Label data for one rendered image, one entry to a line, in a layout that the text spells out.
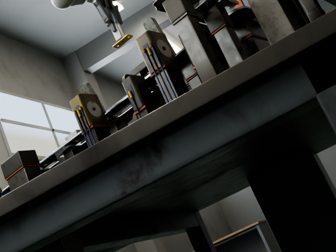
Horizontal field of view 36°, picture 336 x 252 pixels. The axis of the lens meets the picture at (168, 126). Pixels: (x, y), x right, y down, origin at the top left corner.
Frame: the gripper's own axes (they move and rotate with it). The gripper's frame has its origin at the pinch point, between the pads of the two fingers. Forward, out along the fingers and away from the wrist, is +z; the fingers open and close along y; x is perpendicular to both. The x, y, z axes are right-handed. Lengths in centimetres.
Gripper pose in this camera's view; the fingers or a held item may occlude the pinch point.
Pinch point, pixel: (118, 32)
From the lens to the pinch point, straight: 202.0
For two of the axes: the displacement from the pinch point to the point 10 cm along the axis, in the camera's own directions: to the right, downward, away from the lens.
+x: 7.3, -4.9, -4.8
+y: -5.5, -0.1, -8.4
